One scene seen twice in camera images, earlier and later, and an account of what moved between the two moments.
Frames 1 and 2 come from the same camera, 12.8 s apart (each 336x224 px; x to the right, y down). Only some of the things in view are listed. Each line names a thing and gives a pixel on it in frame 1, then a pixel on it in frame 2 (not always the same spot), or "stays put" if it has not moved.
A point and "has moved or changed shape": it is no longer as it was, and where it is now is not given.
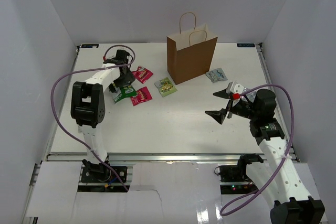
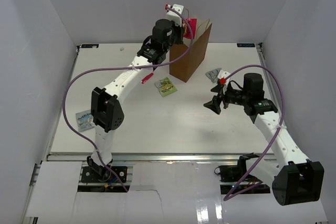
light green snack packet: [165, 86] stays put
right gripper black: [219, 115] → [214, 104]
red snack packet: [142, 74] has moved or changed shape
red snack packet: [143, 95] → [147, 77]
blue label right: [245, 45] stays put
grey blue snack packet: [216, 74] stays put
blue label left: [89, 45] stays put
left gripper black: [128, 78] → [179, 30]
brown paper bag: [190, 53] has moved or changed shape
